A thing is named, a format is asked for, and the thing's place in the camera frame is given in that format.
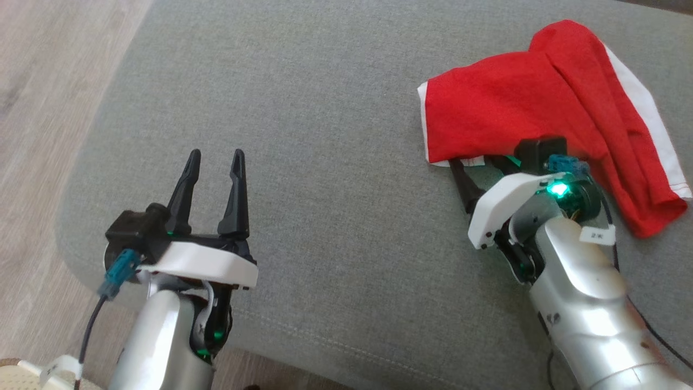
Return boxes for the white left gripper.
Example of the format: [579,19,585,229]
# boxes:
[138,149,259,289]

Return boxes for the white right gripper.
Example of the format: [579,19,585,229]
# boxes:
[448,154,570,250]

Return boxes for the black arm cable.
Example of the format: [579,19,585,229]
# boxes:
[546,154,693,390]
[77,249,142,366]

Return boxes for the grey fabric sofa seat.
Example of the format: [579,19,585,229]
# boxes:
[54,0,693,390]

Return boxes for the red shorts with white trim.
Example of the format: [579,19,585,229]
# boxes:
[417,19,693,239]

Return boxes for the white left cable tag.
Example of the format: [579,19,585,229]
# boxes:
[39,355,83,389]

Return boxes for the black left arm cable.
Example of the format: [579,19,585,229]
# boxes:
[77,249,142,366]

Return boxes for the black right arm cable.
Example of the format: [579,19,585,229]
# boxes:
[546,154,693,390]

